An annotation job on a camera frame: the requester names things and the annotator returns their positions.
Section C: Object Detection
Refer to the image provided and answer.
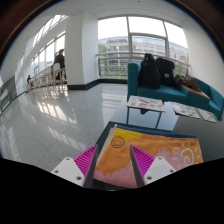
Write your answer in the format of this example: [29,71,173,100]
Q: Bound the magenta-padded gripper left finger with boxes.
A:
[50,144,100,189]

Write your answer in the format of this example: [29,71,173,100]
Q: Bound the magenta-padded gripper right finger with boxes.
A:
[128,144,177,189]

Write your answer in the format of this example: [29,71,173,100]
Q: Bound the printed magazine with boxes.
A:
[126,95,167,114]
[170,101,202,120]
[196,107,219,124]

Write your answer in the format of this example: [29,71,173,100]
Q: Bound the teal sofa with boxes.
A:
[126,61,224,121]

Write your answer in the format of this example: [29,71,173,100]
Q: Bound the wooden sofa table top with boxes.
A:
[181,84,212,101]

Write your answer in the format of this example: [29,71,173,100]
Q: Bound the brown jacket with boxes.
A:
[173,73,202,93]

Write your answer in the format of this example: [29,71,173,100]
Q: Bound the large black backpack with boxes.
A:
[137,52,162,91]

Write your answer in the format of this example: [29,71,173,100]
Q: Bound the black backpack with label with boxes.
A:
[155,57,177,89]

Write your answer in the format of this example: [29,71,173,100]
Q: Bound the metal window railing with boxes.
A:
[95,51,192,80]

